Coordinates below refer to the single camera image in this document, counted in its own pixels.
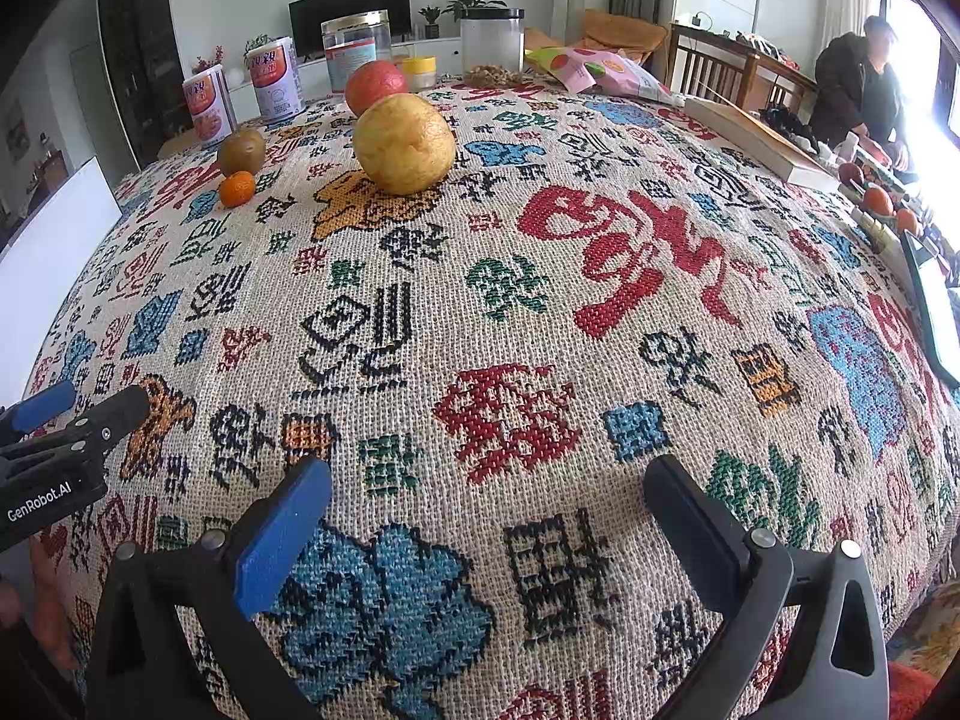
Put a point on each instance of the small yellow container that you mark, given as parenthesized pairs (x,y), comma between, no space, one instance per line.
(418,73)

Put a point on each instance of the red knitted cloth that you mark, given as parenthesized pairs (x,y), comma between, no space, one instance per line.
(907,697)

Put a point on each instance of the large leafy potted plant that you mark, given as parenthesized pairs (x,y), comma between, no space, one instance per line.
(472,4)

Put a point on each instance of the yellow pomelo fruit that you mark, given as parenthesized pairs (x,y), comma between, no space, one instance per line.
(405,144)

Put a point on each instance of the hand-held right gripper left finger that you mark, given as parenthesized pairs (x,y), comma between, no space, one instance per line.
(281,532)

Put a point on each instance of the dark glass display cabinet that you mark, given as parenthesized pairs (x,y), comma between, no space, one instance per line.
(139,37)

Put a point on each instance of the colourful fruit gift box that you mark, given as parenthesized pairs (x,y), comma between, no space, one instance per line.
(874,229)

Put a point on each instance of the orange fruit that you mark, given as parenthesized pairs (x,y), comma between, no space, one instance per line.
(877,200)
(907,221)

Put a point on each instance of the red apple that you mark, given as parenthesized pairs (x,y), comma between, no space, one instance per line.
(375,82)

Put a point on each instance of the small potted plant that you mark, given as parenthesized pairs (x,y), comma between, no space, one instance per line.
(430,19)

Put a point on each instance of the orange lounge chair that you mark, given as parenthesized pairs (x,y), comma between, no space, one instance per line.
(622,34)

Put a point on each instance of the clear jar with black lid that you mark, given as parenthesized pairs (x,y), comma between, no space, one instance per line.
(491,41)

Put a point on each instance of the wooden slatted chair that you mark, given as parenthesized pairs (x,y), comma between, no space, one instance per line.
(701,71)

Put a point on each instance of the small red fruit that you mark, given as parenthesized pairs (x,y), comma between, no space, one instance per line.
(851,173)

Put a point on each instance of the white cardboard box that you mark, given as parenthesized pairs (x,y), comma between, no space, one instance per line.
(52,277)

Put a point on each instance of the green-brown kiwi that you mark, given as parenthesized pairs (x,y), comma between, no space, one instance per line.
(241,152)

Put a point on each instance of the dark wooden side table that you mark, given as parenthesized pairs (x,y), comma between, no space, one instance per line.
(780,79)

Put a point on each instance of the colourful snack bag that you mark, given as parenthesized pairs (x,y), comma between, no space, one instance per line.
(600,71)

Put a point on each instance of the small orange mandarin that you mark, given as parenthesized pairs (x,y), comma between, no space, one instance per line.
(238,189)

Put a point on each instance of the white round lamp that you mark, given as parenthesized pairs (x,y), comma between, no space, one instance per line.
(238,76)

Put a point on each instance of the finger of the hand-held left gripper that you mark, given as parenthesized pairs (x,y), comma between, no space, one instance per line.
(45,405)
(112,416)

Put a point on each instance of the white television cabinet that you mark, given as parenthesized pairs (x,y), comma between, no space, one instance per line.
(448,49)

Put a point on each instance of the printed woven blanket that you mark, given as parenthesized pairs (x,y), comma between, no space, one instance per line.
(525,330)

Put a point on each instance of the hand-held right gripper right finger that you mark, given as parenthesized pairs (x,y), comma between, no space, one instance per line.
(694,514)

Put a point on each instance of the black smartphone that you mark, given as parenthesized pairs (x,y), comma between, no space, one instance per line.
(934,300)

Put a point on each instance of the pile of nuts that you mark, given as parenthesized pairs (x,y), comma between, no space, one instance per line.
(495,77)

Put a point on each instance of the patterned floor rug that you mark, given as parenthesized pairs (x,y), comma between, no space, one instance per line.
(930,637)

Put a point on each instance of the black television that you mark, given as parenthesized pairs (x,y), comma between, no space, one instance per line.
(307,22)

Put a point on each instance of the glass jar with blue label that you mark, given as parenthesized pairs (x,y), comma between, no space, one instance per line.
(358,52)

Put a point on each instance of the red flowers in vase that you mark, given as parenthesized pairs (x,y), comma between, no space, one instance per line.
(208,60)

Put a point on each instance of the black cloth bundle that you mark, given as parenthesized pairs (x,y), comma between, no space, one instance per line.
(787,124)

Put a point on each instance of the pink and purple tin can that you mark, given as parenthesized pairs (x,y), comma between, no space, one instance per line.
(208,109)
(274,82)

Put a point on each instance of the pile of cloths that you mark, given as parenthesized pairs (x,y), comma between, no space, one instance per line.
(757,41)

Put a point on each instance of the person's left hand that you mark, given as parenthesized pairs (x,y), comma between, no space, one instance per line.
(49,600)

